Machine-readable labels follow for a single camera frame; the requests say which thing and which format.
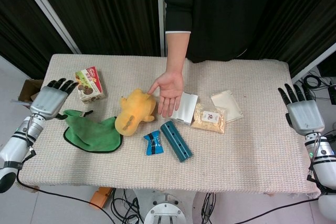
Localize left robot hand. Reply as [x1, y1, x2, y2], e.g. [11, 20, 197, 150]
[30, 78, 79, 120]

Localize person's hand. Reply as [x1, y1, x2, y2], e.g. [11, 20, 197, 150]
[146, 71, 185, 118]

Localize snack box with cookie print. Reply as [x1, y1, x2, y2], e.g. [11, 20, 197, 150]
[75, 66, 107, 105]

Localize robot base column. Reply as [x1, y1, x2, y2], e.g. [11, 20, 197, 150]
[131, 188, 196, 224]

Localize yellow plush toy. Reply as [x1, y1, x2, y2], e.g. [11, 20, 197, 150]
[114, 88, 158, 137]

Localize green microfiber cloth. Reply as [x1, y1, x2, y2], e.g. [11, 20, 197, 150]
[62, 109, 124, 154]

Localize clear bag of snacks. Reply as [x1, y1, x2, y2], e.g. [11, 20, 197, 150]
[190, 102, 227, 135]

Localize beige woven table cloth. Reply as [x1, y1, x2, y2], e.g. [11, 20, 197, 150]
[15, 53, 322, 199]

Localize person's black torso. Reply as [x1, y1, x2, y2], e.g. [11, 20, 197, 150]
[159, 0, 283, 63]

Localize black cable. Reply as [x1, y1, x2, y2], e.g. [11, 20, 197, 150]
[16, 147, 129, 224]
[248, 198, 320, 224]

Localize cardboard box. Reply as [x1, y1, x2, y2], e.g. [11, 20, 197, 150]
[17, 78, 45, 107]

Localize coiled black cables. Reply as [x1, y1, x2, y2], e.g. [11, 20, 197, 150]
[301, 69, 336, 101]

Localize black curtain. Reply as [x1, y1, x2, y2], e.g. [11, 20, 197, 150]
[0, 0, 161, 80]

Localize blue snack packet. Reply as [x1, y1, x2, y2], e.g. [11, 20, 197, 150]
[143, 129, 165, 156]

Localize person's forearm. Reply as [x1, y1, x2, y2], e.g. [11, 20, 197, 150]
[166, 31, 191, 74]

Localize white foil pouch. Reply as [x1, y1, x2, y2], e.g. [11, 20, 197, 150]
[210, 90, 244, 123]

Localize bundle of black cables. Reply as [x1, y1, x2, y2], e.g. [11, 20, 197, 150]
[199, 191, 217, 224]

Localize white frame post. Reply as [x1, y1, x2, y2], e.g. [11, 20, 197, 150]
[156, 0, 167, 57]
[14, 0, 82, 55]

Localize orange tool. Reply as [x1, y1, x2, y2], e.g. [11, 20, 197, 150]
[88, 186, 114, 210]

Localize white rectangular box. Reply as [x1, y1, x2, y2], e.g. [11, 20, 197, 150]
[169, 92, 198, 127]

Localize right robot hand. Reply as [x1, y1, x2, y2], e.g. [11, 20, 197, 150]
[277, 81, 325, 137]

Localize teal cylinder with holes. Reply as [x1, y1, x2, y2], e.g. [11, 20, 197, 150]
[160, 120, 194, 163]

